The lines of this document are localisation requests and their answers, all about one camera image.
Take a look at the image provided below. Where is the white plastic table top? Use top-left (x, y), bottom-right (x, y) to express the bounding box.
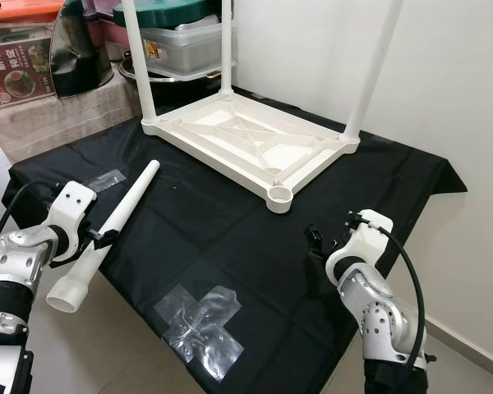
top-left (141, 90), bottom-right (362, 216)

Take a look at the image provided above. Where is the black tablecloth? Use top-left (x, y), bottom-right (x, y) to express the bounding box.
top-left (8, 86), bottom-right (469, 394)

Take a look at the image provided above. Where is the clear tape strip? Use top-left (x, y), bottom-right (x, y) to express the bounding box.
top-left (84, 168), bottom-right (128, 194)

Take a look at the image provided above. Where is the clear tape cross patch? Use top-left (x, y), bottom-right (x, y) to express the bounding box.
top-left (152, 283), bottom-right (246, 384)

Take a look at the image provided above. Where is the red printed box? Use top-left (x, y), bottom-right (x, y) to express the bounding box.
top-left (0, 37), bottom-right (58, 109)

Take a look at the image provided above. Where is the black bag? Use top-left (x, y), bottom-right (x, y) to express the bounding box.
top-left (51, 0), bottom-right (116, 99)

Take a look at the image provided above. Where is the clear plastic storage box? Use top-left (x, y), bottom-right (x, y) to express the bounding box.
top-left (140, 21), bottom-right (239, 76)

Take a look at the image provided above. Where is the green pot lid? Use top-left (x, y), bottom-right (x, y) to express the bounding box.
top-left (131, 0), bottom-right (227, 27)

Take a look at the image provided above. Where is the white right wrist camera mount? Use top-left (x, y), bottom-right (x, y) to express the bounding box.
top-left (325, 209), bottom-right (395, 284)

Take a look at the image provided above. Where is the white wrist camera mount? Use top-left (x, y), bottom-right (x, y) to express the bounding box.
top-left (43, 182), bottom-right (99, 255)
top-left (325, 209), bottom-right (395, 284)

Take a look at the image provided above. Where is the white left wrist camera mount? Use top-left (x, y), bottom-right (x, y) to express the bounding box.
top-left (43, 182), bottom-right (99, 255)

